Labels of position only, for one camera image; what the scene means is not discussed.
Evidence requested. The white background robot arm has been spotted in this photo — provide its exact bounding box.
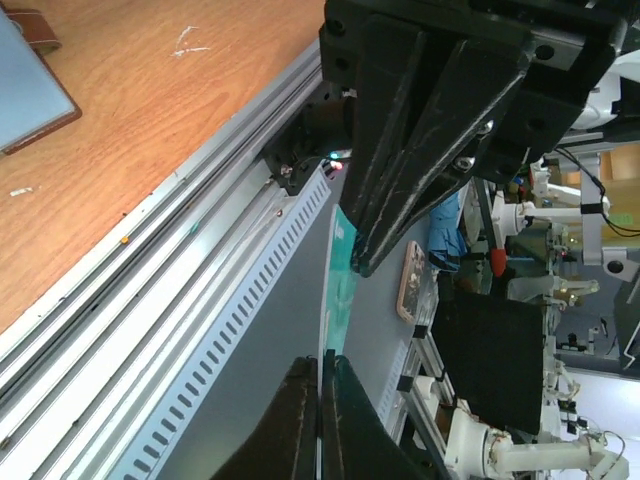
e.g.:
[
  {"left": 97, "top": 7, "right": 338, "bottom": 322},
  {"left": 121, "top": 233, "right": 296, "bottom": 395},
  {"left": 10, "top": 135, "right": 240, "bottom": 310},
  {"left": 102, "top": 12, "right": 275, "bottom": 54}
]
[{"left": 213, "top": 350, "right": 629, "bottom": 479}]

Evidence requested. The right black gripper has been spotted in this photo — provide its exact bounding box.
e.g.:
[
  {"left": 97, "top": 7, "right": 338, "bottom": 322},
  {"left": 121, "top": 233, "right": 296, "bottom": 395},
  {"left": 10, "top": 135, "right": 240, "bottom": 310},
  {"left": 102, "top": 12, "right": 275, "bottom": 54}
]
[{"left": 320, "top": 1, "right": 628, "bottom": 277}]

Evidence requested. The pink cased smartphone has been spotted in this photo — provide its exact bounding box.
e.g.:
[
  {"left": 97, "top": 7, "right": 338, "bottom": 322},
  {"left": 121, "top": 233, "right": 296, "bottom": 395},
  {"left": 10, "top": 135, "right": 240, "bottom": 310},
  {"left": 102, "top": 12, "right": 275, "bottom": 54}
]
[{"left": 396, "top": 240, "right": 426, "bottom": 324}]

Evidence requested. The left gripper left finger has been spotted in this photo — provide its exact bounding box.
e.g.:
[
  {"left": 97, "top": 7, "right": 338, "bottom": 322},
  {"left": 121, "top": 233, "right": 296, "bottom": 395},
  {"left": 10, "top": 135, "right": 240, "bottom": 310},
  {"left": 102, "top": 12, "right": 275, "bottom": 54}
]
[{"left": 213, "top": 357, "right": 318, "bottom": 480}]

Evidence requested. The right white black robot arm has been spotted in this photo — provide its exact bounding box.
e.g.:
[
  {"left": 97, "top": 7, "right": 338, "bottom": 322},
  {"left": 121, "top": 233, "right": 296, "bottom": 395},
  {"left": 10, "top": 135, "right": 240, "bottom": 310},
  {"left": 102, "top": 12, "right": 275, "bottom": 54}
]
[{"left": 319, "top": 1, "right": 639, "bottom": 277}]

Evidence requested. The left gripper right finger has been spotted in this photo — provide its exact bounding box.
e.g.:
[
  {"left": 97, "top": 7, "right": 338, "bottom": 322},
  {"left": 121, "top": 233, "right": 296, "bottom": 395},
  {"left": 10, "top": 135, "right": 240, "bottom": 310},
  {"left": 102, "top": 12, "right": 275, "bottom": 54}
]
[{"left": 321, "top": 350, "right": 439, "bottom": 479}]

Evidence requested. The grey slotted cable duct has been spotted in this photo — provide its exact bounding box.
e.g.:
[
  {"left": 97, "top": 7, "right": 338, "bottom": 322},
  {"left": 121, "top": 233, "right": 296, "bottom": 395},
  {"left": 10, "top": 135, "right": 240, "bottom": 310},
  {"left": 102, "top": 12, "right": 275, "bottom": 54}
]
[{"left": 102, "top": 170, "right": 331, "bottom": 479}]

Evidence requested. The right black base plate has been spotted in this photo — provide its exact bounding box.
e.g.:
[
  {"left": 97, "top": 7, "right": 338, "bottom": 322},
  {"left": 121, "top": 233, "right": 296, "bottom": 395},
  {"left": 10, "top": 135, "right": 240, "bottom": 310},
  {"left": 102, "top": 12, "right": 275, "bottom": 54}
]
[{"left": 261, "top": 95, "right": 355, "bottom": 196}]

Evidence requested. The blue folded cloth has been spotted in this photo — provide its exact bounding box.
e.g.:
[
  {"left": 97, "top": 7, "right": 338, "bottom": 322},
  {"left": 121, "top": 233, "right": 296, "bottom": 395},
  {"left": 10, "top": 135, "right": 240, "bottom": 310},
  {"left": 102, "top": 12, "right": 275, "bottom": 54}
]
[{"left": 427, "top": 192, "right": 467, "bottom": 273}]

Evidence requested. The black flat panel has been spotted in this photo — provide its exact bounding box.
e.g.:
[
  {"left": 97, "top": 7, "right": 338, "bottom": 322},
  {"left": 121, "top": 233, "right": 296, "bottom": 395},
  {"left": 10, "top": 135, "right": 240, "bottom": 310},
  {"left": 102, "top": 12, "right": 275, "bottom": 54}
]
[{"left": 431, "top": 291, "right": 544, "bottom": 435}]

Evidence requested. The right controller board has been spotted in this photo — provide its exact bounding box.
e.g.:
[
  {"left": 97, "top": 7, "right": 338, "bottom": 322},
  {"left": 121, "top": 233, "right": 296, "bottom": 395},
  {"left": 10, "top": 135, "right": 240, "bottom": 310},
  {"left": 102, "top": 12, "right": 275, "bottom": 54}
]
[{"left": 320, "top": 149, "right": 352, "bottom": 180}]

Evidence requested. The brown leather card holder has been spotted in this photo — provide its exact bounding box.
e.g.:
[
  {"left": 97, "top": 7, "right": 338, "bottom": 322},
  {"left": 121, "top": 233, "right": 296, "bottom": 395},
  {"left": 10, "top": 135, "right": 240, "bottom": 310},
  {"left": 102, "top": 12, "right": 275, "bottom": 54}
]
[{"left": 1, "top": 7, "right": 82, "bottom": 155}]

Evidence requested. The aluminium front rail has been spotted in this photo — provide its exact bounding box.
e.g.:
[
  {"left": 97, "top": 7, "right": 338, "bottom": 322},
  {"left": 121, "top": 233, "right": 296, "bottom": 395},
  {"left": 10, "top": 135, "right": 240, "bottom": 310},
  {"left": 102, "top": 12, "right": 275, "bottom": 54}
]
[{"left": 1, "top": 44, "right": 322, "bottom": 479}]

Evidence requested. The teal VIP card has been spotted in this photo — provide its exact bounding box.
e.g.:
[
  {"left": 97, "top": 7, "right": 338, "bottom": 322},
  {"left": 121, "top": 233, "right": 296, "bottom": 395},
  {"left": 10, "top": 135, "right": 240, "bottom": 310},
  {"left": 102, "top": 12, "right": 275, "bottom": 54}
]
[{"left": 316, "top": 205, "right": 362, "bottom": 357}]

